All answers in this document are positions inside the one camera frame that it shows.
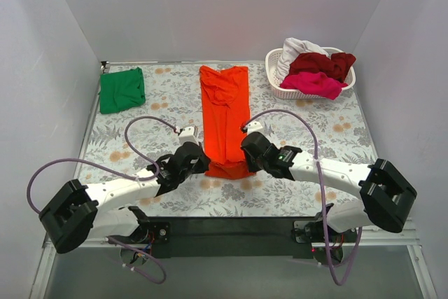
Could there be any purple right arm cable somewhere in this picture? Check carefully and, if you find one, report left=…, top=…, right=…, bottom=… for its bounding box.
left=241, top=109, right=363, bottom=286

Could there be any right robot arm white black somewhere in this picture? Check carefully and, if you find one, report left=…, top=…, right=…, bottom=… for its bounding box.
left=241, top=132, right=417, bottom=242

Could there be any white t-shirt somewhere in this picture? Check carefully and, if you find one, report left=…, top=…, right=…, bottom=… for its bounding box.
left=276, top=37, right=330, bottom=81

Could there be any dark red t-shirt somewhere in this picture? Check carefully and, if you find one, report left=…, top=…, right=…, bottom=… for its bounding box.
left=288, top=53, right=356, bottom=83

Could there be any orange t-shirt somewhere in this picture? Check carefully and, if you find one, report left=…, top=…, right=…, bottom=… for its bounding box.
left=199, top=66, right=252, bottom=180

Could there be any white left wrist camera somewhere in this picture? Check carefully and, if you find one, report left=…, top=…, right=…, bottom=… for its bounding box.
left=178, top=125, right=200, bottom=145

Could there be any magenta pink t-shirt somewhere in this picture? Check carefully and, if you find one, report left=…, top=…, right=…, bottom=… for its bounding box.
left=280, top=71, right=348, bottom=100

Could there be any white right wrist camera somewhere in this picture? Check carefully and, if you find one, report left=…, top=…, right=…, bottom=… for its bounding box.
left=241, top=120, right=264, bottom=134

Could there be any aluminium frame rail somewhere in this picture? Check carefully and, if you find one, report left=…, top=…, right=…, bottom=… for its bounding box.
left=43, top=218, right=421, bottom=249

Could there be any floral patterned table mat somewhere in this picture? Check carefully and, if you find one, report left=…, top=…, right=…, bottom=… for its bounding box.
left=78, top=62, right=377, bottom=216

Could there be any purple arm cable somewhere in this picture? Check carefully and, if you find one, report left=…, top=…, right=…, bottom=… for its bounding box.
left=27, top=116, right=181, bottom=284
left=241, top=109, right=363, bottom=286

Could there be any white plastic laundry basket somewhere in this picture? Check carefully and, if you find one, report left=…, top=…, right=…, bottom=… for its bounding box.
left=265, top=47, right=356, bottom=99

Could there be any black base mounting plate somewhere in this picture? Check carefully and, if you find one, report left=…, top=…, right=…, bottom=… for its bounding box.
left=119, top=216, right=324, bottom=259

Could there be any folded green t-shirt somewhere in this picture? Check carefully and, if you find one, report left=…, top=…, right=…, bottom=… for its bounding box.
left=99, top=67, right=146, bottom=114

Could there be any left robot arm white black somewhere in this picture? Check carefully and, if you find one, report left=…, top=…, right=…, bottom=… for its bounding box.
left=38, top=141, right=211, bottom=253

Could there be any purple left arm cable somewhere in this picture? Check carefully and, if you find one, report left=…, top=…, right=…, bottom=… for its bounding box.
left=27, top=116, right=181, bottom=284

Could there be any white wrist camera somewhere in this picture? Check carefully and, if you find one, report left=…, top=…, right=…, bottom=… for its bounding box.
left=178, top=125, right=200, bottom=145
left=241, top=120, right=264, bottom=134

